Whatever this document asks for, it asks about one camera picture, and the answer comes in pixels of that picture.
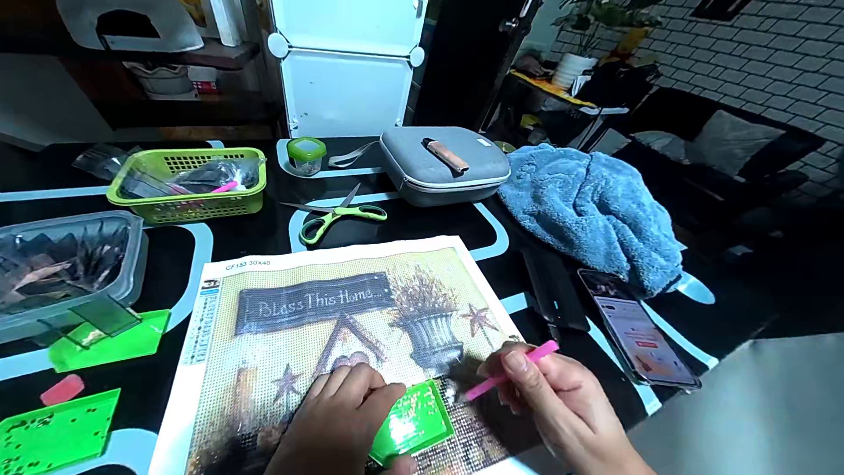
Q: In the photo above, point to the person's right forearm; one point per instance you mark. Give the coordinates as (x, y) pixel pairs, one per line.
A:
(623, 463)

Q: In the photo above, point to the green plastic basket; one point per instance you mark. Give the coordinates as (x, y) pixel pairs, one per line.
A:
(198, 210)

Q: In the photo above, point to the clear plastic bags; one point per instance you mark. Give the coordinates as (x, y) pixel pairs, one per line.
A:
(204, 175)

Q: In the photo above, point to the person's right thumb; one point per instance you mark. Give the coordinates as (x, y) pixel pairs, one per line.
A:
(529, 377)

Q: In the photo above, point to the dark wooden shelf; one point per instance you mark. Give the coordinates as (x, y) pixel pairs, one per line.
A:
(198, 59)

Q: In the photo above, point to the person's left hand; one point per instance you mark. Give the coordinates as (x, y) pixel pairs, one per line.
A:
(333, 422)

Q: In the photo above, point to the person's left index finger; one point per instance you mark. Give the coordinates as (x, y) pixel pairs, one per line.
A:
(386, 404)

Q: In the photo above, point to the green tray with scattered beads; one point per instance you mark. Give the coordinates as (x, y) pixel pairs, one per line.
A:
(56, 435)

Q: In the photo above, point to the person's left fingers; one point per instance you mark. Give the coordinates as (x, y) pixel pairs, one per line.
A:
(325, 384)

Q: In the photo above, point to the person's left thumb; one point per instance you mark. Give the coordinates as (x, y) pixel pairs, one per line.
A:
(402, 466)

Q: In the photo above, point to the bright green plastic tray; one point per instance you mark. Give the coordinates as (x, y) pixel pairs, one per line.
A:
(135, 343)

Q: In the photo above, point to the pink wax piece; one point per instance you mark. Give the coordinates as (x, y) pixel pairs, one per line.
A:
(62, 390)

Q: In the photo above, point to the pile of bead packets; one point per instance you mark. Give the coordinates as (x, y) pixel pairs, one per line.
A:
(59, 264)

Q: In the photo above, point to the small jar with green lid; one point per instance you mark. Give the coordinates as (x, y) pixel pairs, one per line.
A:
(306, 156)

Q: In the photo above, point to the grey zippered case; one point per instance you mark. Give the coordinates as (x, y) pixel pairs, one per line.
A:
(422, 171)

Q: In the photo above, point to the person's right hand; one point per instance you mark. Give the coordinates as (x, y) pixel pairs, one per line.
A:
(567, 402)

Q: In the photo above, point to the diamond painting canvas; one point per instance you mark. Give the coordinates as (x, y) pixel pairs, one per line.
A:
(290, 356)

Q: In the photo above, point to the white panel cabinet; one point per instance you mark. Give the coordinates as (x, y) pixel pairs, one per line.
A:
(349, 86)

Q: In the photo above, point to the potted plant in white pot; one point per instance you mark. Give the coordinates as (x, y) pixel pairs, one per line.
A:
(575, 69)

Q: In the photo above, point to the black sofa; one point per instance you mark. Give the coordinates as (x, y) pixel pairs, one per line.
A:
(719, 185)

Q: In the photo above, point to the blue fluffy towel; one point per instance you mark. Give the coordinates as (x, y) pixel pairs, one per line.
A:
(587, 204)

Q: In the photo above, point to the pinkish lighter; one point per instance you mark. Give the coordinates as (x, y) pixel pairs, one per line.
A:
(446, 156)

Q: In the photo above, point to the grey cushion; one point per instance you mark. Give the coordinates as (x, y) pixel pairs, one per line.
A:
(735, 145)

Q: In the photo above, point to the dark door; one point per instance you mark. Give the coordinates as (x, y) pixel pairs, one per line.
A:
(461, 59)

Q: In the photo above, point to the small green bead tray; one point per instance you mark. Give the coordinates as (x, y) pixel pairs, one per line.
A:
(414, 419)

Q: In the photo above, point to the side table with orange cloth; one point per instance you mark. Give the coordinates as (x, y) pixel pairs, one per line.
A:
(557, 89)

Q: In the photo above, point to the pink diamond painting pen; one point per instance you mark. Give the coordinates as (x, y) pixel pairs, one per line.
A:
(486, 386)

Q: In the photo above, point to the smartphone with lit screen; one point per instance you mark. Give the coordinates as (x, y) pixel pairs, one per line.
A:
(639, 336)

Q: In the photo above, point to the long black object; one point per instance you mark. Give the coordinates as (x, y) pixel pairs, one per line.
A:
(554, 290)

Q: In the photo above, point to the person's left middle finger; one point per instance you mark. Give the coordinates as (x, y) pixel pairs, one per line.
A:
(364, 378)

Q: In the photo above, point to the clear plastic container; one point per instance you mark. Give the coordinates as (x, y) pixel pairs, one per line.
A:
(136, 264)

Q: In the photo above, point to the person's right fingers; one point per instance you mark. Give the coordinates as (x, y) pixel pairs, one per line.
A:
(496, 364)

